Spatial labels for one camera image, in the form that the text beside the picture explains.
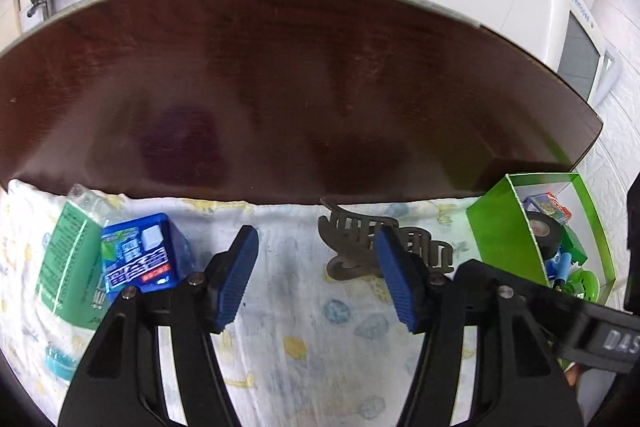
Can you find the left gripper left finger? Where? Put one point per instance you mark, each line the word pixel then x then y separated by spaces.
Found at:
pixel 118 382

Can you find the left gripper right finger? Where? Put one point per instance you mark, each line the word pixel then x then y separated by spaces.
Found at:
pixel 517 382

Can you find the blue medicine box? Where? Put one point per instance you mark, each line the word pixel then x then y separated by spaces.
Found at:
pixel 551 266

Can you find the small green box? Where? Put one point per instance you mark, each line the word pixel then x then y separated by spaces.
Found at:
pixel 571 244

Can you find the black electrical tape roll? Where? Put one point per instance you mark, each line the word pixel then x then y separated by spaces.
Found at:
pixel 547 233

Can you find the person's right hand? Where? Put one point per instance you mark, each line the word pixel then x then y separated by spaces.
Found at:
pixel 572 374

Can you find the green white round container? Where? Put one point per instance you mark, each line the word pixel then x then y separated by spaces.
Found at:
pixel 583 284

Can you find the black marker with blue cap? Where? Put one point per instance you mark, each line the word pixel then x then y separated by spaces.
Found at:
pixel 564 268

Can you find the green label plastic bottle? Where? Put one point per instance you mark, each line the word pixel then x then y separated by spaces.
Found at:
pixel 70 296

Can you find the green white storage box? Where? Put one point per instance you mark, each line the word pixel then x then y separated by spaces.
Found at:
pixel 504 240

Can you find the tiger playing card box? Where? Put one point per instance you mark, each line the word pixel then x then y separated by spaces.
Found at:
pixel 547 204

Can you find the blue mentos gum box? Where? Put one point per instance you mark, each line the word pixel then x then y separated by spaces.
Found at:
pixel 149 253

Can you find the giraffe print white cloth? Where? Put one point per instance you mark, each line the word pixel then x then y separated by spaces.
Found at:
pixel 304 350

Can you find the brown hair claw clip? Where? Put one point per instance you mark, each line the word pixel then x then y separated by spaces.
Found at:
pixel 351 236

